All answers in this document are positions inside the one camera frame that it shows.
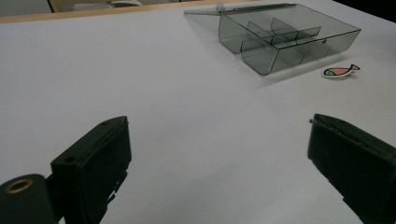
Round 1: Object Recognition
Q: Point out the pink fish-shaped toy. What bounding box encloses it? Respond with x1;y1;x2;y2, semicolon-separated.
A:
321;63;361;79

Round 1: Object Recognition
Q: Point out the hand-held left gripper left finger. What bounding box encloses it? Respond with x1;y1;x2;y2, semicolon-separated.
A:
46;115;133;224

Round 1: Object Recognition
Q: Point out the pale object behind table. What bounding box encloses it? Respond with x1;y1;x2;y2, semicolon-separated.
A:
110;0;144;8

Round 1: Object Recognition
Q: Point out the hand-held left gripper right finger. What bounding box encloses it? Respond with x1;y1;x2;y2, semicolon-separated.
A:
306;113;396;224

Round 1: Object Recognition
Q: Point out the clear grey plastic compartment box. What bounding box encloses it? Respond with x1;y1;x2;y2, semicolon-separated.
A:
183;3;362;77

